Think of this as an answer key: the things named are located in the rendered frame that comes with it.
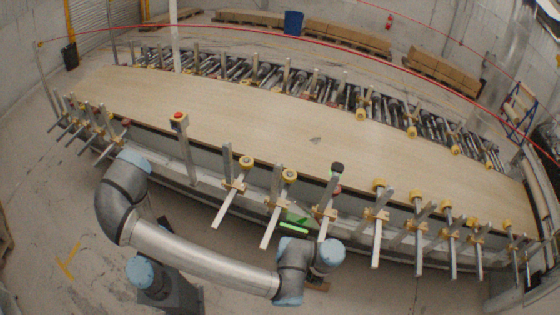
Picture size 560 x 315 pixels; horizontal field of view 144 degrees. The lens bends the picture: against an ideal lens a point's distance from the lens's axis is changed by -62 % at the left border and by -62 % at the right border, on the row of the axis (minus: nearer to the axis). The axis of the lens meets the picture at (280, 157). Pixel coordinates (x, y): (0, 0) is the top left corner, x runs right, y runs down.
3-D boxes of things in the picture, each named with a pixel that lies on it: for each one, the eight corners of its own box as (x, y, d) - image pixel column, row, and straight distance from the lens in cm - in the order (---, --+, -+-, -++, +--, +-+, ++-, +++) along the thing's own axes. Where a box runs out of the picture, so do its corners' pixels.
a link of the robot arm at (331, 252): (319, 234, 77) (348, 238, 79) (310, 249, 88) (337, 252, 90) (317, 261, 73) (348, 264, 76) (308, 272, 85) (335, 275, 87)
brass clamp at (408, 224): (422, 235, 135) (428, 231, 131) (403, 230, 128) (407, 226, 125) (422, 226, 138) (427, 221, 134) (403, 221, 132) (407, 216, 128)
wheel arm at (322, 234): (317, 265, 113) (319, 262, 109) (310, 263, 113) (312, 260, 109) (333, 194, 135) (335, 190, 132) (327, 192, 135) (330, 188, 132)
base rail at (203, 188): (520, 273, 274) (527, 268, 270) (58, 125, 309) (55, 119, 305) (519, 266, 276) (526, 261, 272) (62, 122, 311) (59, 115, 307)
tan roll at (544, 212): (552, 267, 273) (561, 260, 269) (549, 267, 261) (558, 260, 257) (520, 160, 331) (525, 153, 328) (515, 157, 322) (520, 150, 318)
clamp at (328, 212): (334, 222, 125) (336, 218, 121) (309, 215, 124) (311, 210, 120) (335, 214, 128) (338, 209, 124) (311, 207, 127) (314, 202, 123)
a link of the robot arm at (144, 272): (134, 287, 133) (119, 277, 118) (144, 260, 135) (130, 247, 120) (159, 298, 127) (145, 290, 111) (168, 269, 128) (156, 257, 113)
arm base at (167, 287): (173, 301, 134) (167, 298, 125) (142, 299, 141) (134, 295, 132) (172, 269, 138) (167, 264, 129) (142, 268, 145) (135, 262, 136)
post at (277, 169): (272, 221, 142) (281, 168, 102) (267, 219, 142) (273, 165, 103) (274, 216, 143) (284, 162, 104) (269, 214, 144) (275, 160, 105)
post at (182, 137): (195, 187, 148) (181, 130, 116) (189, 184, 150) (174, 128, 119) (199, 182, 150) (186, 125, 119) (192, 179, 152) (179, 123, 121)
